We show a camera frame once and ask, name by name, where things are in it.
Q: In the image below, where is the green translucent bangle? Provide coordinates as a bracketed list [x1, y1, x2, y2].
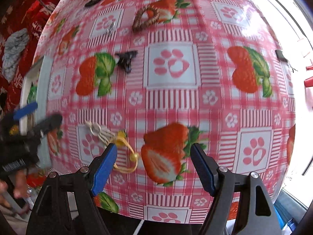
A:
[27, 83, 37, 104]

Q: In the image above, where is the yellow cord bracelet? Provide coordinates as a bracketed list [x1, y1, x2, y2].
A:
[111, 130, 141, 174]

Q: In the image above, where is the black claw hair clip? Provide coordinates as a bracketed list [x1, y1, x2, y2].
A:
[115, 50, 138, 74]

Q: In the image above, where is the brown wooden bead bracelet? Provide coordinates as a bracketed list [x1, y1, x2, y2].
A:
[131, 4, 161, 33]

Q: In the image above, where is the white metal hair clip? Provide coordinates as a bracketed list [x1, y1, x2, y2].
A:
[85, 120, 116, 145]

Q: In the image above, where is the white jewelry tray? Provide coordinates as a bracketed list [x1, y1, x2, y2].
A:
[19, 55, 53, 169]

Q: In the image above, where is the person right hand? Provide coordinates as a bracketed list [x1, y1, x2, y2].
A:
[1, 170, 28, 210]

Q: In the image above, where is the grey green cloth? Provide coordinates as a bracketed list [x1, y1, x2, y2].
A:
[2, 28, 29, 83]

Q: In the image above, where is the red printed quilt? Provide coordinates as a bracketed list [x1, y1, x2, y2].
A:
[1, 0, 60, 114]

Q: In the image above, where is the small silver charm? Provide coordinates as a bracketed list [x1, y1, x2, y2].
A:
[106, 21, 115, 36]

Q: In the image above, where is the pink strawberry tablecloth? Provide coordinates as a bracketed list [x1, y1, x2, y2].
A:
[36, 0, 295, 224]

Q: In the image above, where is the red plastic chair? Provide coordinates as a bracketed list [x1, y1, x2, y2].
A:
[304, 65, 313, 88]

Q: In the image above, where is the black hair tie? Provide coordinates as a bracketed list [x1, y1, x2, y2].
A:
[84, 0, 108, 8]

